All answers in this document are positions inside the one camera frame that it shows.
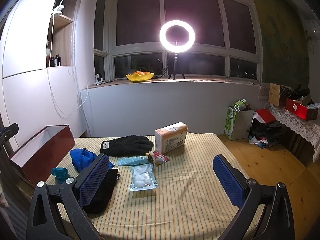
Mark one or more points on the wooden wall shelf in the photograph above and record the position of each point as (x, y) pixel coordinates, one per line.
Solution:
(59, 40)

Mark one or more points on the red snack packet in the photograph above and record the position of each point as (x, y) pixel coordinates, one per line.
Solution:
(157, 158)

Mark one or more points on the light blue cream tube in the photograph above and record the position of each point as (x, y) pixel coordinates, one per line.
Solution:
(132, 161)

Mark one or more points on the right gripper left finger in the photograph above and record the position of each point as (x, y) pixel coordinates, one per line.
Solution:
(44, 219)

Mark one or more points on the yellow fruit bowl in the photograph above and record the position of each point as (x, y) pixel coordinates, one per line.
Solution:
(140, 76)

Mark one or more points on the orange white tissue pack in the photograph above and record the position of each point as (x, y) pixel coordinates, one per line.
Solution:
(170, 137)

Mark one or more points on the red storage box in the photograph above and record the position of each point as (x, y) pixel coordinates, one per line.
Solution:
(301, 111)

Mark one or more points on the cotton balls plastic bag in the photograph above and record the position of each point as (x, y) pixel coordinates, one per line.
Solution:
(142, 178)

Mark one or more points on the blue microfiber cloth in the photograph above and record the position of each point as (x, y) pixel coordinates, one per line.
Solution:
(83, 158)

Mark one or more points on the green white paper bag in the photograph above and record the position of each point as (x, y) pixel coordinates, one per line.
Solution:
(238, 120)

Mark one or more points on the lace table cover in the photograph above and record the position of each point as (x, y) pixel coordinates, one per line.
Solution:
(308, 130)

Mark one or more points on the teal silicone funnel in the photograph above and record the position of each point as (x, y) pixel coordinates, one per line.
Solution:
(60, 174)

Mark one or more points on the brown cardboard box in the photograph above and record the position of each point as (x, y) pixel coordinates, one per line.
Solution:
(278, 94)

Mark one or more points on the pile of clothes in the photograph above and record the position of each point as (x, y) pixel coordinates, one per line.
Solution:
(265, 130)

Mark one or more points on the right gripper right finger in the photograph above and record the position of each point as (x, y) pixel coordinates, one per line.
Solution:
(265, 212)

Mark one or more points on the dark red cardboard box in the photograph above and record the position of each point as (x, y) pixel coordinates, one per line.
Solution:
(42, 152)

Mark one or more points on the ring light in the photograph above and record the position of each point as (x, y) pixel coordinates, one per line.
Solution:
(177, 36)

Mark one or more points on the black tripod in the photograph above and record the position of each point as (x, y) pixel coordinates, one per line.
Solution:
(175, 66)

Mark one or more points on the black fuzzy glove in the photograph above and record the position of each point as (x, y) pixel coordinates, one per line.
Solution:
(129, 146)

